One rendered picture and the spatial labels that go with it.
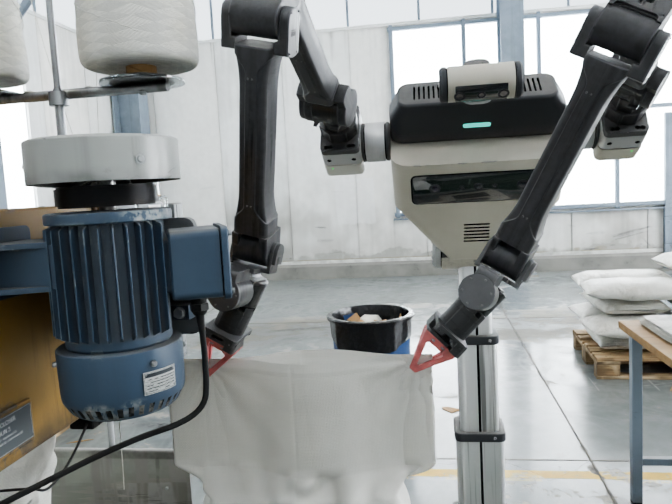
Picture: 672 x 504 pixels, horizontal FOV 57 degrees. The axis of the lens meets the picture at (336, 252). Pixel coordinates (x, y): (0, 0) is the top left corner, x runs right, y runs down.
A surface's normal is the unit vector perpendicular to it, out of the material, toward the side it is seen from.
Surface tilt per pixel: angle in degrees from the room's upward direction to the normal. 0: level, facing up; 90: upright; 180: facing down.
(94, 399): 91
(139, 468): 90
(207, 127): 90
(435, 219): 130
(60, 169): 90
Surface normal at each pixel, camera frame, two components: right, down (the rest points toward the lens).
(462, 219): -0.07, 0.72
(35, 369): 0.99, -0.04
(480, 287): -0.35, -0.11
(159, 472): -0.14, 0.11
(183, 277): 0.27, 0.08
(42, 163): -0.43, 0.11
